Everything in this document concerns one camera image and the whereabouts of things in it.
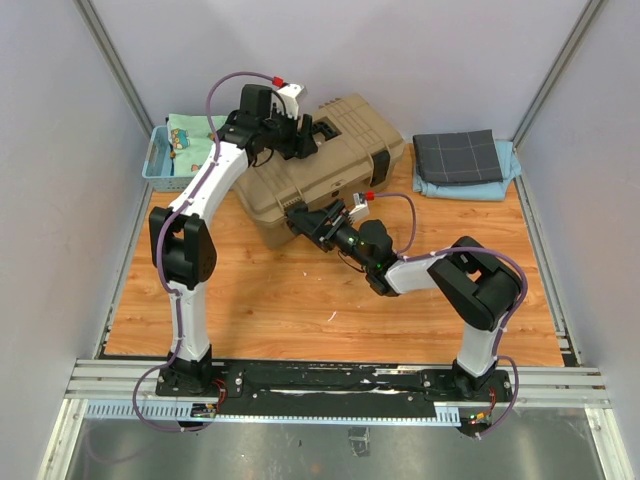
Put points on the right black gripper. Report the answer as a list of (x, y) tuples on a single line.
[(313, 224)]

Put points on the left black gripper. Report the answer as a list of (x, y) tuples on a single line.
[(296, 147)]

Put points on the tan plastic tool box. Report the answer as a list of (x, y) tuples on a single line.
[(358, 150)]

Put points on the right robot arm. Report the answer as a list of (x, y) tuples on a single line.
[(485, 287)]

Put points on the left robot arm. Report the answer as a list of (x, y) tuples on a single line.
[(183, 252)]

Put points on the green cartoon print cloth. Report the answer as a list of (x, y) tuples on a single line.
[(191, 140)]

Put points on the blue plastic basket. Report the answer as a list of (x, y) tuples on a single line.
[(165, 169)]

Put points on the dark grey checked cloth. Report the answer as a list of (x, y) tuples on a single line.
[(452, 159)]

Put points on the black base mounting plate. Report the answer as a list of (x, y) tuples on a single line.
[(314, 389)]

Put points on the light blue folded cloth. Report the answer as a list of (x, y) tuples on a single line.
[(491, 192)]

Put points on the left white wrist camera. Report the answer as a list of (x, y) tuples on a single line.
[(288, 96)]

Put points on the blue slotted cable duct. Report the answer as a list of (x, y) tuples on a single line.
[(185, 411)]

